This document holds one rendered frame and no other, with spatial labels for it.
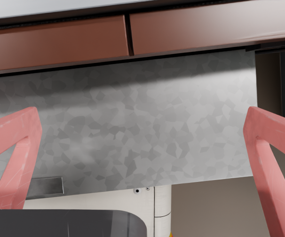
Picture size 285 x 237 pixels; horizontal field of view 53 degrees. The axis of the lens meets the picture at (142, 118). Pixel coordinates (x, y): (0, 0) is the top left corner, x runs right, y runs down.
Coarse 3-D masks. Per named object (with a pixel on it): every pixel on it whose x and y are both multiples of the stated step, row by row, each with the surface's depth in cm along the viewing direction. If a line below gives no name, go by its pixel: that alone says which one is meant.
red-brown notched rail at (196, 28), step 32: (256, 0) 28; (0, 32) 28; (32, 32) 28; (64, 32) 28; (96, 32) 28; (128, 32) 30; (160, 32) 28; (192, 32) 28; (224, 32) 28; (256, 32) 28; (0, 64) 29; (32, 64) 29; (64, 64) 31
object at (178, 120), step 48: (0, 96) 44; (48, 96) 44; (96, 96) 44; (144, 96) 44; (192, 96) 44; (240, 96) 44; (48, 144) 45; (96, 144) 45; (144, 144) 45; (192, 144) 45; (240, 144) 45; (96, 192) 46
